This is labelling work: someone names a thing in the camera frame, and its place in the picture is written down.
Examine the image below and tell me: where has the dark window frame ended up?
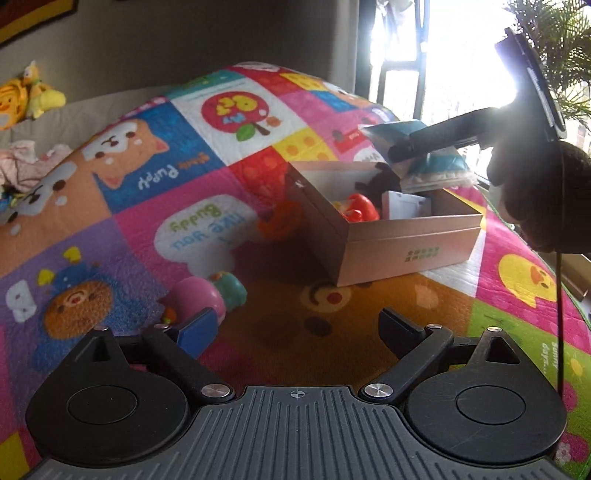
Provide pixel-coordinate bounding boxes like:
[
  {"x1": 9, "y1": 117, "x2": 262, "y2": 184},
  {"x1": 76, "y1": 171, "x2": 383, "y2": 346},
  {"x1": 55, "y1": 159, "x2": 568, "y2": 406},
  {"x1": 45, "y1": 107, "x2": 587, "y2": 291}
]
[{"x1": 357, "y1": 0, "x2": 428, "y2": 121}]

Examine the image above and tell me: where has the small white box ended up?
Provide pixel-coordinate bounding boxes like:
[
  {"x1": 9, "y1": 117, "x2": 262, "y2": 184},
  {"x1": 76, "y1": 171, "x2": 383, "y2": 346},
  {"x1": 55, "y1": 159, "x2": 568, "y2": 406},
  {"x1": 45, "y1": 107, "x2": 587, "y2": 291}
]
[{"x1": 381, "y1": 189, "x2": 433, "y2": 221}]

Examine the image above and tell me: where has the pink round toy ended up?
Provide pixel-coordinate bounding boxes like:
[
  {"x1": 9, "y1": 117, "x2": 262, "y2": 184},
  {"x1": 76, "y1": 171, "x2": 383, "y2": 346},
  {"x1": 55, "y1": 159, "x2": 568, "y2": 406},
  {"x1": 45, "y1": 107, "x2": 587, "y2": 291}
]
[{"x1": 170, "y1": 276, "x2": 227, "y2": 326}]

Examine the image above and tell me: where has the teal toy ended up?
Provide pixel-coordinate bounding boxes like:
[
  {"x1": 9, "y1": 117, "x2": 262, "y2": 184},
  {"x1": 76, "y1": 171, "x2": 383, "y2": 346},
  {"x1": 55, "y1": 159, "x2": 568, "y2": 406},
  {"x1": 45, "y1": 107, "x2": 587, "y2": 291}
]
[{"x1": 207, "y1": 271, "x2": 249, "y2": 309}]

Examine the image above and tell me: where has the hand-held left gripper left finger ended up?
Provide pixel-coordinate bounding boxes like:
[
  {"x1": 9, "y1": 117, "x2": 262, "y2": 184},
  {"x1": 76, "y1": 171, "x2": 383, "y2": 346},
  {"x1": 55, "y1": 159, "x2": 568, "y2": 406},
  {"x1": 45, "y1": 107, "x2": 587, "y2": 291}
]
[{"x1": 67, "y1": 307, "x2": 236, "y2": 407}]

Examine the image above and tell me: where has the orange pumpkin toy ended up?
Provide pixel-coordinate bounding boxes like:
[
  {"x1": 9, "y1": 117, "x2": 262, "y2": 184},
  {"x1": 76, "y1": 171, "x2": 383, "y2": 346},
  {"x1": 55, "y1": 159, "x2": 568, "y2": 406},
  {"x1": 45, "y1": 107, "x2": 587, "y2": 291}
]
[{"x1": 257, "y1": 200, "x2": 304, "y2": 242}]

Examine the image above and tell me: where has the wall poster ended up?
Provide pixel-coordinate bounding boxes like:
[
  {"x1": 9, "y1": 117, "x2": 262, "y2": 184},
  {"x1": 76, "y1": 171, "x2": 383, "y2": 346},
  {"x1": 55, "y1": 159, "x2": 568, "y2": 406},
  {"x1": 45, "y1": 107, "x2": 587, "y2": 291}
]
[{"x1": 0, "y1": 0, "x2": 80, "y2": 46}]

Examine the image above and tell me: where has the yellow and green plush toy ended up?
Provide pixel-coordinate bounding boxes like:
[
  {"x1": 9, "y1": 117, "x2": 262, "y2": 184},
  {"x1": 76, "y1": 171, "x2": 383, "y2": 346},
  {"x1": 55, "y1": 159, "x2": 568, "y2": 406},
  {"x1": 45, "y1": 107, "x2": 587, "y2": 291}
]
[{"x1": 22, "y1": 60, "x2": 66, "y2": 121}]

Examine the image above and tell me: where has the colourful printed play mat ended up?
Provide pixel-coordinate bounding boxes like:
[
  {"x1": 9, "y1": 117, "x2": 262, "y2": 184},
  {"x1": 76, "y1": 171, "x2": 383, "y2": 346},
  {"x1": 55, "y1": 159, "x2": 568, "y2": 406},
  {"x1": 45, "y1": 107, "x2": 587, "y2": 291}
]
[{"x1": 0, "y1": 61, "x2": 591, "y2": 480}]

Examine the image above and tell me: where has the green potted plant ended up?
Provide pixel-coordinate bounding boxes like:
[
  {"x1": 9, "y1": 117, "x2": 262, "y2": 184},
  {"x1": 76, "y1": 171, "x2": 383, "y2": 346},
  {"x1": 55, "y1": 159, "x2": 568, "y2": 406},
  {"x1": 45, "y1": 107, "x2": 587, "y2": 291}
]
[{"x1": 505, "y1": 0, "x2": 591, "y2": 121}]

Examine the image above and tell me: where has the pink cardboard box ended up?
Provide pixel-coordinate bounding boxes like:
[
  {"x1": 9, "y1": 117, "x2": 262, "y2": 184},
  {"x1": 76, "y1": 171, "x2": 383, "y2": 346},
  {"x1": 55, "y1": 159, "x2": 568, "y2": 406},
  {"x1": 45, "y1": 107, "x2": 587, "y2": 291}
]
[{"x1": 283, "y1": 161, "x2": 484, "y2": 288}]

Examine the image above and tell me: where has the crumpled pale cloth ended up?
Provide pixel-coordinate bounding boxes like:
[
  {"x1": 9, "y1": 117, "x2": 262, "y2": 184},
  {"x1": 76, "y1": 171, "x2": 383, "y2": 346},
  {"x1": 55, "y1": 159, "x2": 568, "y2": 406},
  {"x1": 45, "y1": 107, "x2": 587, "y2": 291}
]
[{"x1": 0, "y1": 140, "x2": 73, "y2": 195}]

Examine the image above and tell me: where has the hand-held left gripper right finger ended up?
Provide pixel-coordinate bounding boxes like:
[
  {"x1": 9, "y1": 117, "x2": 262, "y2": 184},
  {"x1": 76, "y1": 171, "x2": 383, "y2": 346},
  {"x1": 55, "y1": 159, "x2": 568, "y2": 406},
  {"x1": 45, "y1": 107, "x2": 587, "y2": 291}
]
[{"x1": 359, "y1": 308, "x2": 529, "y2": 408}]

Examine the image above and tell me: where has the black plush toy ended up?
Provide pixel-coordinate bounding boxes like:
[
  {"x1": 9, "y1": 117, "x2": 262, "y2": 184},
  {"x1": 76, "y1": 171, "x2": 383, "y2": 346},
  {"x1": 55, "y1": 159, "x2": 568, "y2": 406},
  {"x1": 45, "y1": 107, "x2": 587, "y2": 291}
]
[{"x1": 355, "y1": 162, "x2": 403, "y2": 209}]

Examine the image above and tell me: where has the orange tiger plush toy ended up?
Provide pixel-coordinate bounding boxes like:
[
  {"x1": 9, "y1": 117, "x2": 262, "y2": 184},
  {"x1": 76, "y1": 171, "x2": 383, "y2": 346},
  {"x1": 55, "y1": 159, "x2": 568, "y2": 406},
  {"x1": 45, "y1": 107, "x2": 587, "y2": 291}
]
[{"x1": 0, "y1": 76, "x2": 34, "y2": 133}]

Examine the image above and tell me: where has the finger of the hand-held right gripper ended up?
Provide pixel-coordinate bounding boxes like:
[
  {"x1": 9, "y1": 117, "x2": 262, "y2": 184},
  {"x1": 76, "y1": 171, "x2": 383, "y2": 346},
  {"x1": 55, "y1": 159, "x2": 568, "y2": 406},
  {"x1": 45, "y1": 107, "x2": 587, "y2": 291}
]
[
  {"x1": 388, "y1": 137, "x2": 458, "y2": 163},
  {"x1": 410, "y1": 107, "x2": 485, "y2": 149}
]

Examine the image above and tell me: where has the blue and white packet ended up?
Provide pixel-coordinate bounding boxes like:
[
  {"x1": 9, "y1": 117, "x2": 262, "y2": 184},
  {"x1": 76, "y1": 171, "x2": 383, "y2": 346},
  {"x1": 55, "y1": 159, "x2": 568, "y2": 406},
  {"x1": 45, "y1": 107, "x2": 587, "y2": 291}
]
[{"x1": 360, "y1": 119, "x2": 476, "y2": 193}]

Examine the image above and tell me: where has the red toy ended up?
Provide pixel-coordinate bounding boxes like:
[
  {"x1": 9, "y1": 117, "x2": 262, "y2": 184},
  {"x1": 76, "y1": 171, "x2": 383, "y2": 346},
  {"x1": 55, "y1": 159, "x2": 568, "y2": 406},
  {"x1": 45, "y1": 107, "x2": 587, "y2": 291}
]
[{"x1": 333, "y1": 193, "x2": 380, "y2": 223}]

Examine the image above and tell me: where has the black cable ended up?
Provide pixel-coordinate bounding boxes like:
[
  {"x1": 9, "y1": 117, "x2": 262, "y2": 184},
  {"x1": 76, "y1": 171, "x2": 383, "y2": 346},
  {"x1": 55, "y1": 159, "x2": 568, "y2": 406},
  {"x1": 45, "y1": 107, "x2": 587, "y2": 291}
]
[{"x1": 554, "y1": 138, "x2": 565, "y2": 395}]

